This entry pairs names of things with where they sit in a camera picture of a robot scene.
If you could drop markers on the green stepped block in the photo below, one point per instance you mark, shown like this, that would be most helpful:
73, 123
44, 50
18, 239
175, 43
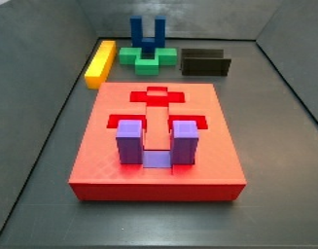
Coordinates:
148, 66

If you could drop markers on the blue U-shaped block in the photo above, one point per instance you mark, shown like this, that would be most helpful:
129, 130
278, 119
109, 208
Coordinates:
148, 43

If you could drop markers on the red slotted board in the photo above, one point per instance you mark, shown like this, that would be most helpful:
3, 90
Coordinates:
101, 178

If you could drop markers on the purple U-shaped block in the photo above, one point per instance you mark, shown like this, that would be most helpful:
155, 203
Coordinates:
179, 154

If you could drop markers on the black angled bracket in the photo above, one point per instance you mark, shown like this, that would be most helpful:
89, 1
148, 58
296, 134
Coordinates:
204, 62

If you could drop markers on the yellow long bar block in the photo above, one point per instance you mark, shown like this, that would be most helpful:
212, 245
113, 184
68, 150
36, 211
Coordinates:
101, 65

